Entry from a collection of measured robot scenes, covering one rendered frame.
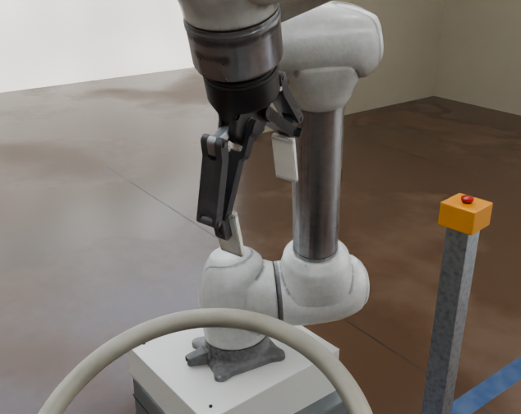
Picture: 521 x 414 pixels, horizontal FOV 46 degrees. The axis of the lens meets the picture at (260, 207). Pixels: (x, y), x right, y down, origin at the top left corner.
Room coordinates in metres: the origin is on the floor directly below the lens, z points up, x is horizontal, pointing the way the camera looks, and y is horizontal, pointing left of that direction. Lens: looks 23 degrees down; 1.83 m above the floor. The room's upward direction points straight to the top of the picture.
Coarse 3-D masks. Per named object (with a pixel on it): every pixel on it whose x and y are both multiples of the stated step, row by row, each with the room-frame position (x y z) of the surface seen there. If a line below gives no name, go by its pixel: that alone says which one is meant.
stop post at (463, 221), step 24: (456, 216) 1.74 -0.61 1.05; (480, 216) 1.72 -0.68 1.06; (456, 240) 1.75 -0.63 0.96; (456, 264) 1.74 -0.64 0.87; (456, 288) 1.73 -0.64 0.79; (456, 312) 1.73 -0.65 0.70; (432, 336) 1.78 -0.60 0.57; (456, 336) 1.74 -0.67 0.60; (432, 360) 1.77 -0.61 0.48; (456, 360) 1.76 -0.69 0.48; (432, 384) 1.76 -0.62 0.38; (432, 408) 1.75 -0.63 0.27
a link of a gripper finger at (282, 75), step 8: (280, 72) 0.67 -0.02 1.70; (280, 80) 0.67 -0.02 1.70; (288, 88) 0.69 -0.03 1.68; (280, 96) 0.68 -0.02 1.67; (288, 96) 0.69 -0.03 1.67; (280, 104) 0.70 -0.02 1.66; (288, 104) 0.69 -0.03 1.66; (296, 104) 0.71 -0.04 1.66; (280, 112) 0.72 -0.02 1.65; (288, 112) 0.71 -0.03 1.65; (296, 112) 0.71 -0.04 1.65; (296, 120) 0.72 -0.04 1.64
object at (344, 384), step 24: (192, 312) 0.81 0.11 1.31; (216, 312) 0.80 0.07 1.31; (240, 312) 0.80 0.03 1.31; (120, 336) 0.78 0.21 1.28; (144, 336) 0.78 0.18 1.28; (288, 336) 0.75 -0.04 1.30; (96, 360) 0.74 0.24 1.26; (312, 360) 0.72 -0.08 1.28; (336, 360) 0.71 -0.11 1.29; (72, 384) 0.71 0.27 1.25; (336, 384) 0.68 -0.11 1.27; (48, 408) 0.68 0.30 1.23; (360, 408) 0.64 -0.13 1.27
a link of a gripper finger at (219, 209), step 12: (204, 144) 0.58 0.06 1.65; (216, 144) 0.57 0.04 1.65; (204, 156) 0.58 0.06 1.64; (216, 156) 0.57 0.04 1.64; (204, 168) 0.58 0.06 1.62; (216, 168) 0.57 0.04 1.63; (204, 180) 0.58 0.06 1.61; (216, 180) 0.57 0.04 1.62; (204, 192) 0.58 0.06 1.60; (216, 192) 0.57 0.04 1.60; (204, 204) 0.58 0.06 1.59; (216, 204) 0.57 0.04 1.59; (216, 216) 0.57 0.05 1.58
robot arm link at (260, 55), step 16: (272, 16) 0.56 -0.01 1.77; (192, 32) 0.56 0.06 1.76; (208, 32) 0.55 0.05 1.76; (224, 32) 0.55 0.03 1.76; (240, 32) 0.55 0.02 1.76; (256, 32) 0.55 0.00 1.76; (272, 32) 0.57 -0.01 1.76; (192, 48) 0.58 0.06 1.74; (208, 48) 0.56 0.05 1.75; (224, 48) 0.55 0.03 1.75; (240, 48) 0.55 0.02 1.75; (256, 48) 0.56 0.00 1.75; (272, 48) 0.57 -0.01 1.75; (208, 64) 0.57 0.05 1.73; (224, 64) 0.56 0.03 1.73; (240, 64) 0.56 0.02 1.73; (256, 64) 0.56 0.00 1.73; (272, 64) 0.57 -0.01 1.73; (224, 80) 0.57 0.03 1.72; (240, 80) 0.56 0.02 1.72
